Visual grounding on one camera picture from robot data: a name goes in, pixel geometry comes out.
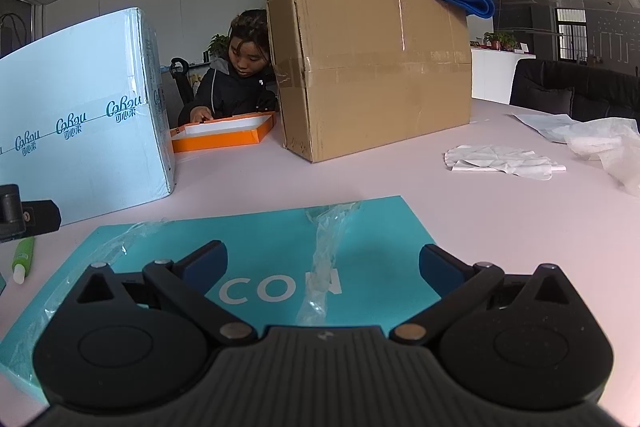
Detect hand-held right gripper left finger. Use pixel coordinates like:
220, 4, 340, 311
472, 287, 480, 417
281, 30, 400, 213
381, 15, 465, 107
67, 239, 258, 348

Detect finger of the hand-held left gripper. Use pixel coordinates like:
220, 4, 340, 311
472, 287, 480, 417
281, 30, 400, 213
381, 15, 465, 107
0, 184, 62, 242

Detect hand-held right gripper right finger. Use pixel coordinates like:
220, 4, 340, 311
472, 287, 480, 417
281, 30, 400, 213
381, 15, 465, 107
389, 243, 583, 348

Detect pale pink desktop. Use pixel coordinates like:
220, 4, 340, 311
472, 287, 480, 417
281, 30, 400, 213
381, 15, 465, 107
0, 99, 640, 427

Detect green glue tube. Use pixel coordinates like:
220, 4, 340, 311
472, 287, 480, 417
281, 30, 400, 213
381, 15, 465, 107
12, 236, 37, 285

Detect flat teal box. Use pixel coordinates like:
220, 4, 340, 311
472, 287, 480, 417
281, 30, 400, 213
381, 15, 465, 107
0, 195, 437, 390

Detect orange tray box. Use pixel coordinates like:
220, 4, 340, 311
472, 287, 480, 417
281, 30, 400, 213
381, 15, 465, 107
170, 112, 277, 154

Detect light blue carton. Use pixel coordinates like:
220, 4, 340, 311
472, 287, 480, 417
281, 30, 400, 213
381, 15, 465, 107
0, 7, 177, 228

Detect flat clear packet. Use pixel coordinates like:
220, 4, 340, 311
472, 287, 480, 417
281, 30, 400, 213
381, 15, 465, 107
510, 113, 583, 144

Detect white counter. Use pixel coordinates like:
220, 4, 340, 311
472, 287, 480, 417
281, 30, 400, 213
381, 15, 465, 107
470, 47, 537, 104

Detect brown cardboard box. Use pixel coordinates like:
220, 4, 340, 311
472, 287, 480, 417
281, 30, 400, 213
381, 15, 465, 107
266, 0, 473, 164

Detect crumpled clear plastic bag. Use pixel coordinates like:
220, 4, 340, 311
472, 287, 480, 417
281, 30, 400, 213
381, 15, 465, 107
565, 117, 640, 198

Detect green potted plant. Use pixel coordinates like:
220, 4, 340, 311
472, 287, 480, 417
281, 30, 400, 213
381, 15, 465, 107
207, 33, 231, 60

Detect black sofa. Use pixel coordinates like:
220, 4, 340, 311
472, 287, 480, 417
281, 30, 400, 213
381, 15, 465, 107
510, 58, 640, 122

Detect potted plants in red pots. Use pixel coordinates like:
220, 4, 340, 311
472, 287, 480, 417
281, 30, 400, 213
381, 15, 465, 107
482, 32, 518, 52

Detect barred window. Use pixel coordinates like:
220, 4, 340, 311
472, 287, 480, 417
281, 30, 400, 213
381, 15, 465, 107
555, 8, 587, 62

